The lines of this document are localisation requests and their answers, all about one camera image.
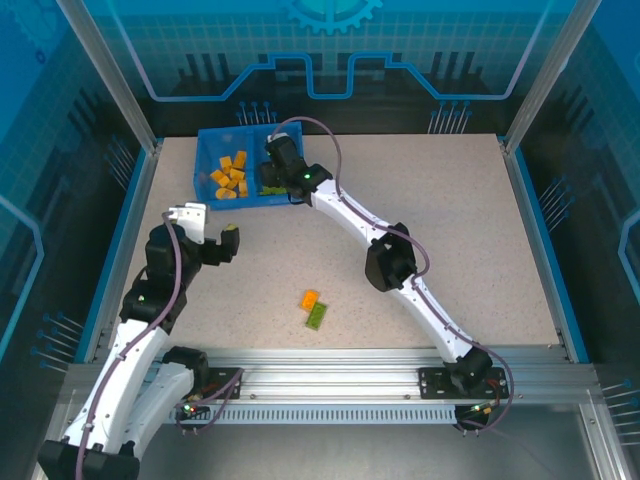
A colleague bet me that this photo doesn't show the aluminium frame rail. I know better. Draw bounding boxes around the aluminium frame rail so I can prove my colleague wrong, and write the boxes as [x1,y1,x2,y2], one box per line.
[63,346,604,407]

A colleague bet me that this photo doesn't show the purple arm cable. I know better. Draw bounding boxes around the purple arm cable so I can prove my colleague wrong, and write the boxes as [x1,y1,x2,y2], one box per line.
[269,116,516,437]
[74,208,185,480]

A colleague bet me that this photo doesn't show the aluminium upright post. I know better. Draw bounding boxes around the aluminium upright post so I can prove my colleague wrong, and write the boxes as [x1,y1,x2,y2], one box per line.
[55,0,164,154]
[502,0,609,154]

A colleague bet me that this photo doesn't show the slotted grey cable duct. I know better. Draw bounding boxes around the slotted grey cable duct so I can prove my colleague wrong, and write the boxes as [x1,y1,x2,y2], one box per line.
[168,404,464,427]

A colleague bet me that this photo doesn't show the blue divided plastic bin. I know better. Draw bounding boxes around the blue divided plastic bin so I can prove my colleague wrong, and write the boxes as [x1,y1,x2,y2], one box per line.
[193,121,305,213]

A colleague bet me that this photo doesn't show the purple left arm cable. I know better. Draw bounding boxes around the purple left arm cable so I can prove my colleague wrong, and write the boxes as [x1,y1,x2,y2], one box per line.
[74,208,185,480]

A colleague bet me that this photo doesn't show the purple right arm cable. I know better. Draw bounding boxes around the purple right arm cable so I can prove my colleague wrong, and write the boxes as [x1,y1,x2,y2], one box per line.
[269,116,516,437]

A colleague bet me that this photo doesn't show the blue table edge strip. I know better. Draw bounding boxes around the blue table edge strip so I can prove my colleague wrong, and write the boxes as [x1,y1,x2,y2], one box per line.
[504,139,592,364]

